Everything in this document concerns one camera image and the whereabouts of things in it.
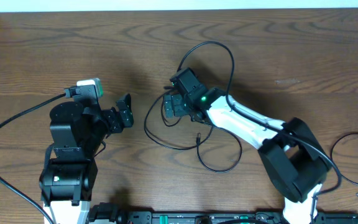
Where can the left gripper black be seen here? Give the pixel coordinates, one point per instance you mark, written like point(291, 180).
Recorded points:
point(116, 125)

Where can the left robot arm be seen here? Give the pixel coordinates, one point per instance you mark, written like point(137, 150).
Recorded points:
point(78, 128)

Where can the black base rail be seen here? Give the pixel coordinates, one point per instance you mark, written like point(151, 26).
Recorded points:
point(112, 213)

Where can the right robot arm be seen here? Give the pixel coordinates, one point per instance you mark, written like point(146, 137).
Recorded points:
point(293, 159)

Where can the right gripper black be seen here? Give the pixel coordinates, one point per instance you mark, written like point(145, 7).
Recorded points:
point(177, 110)

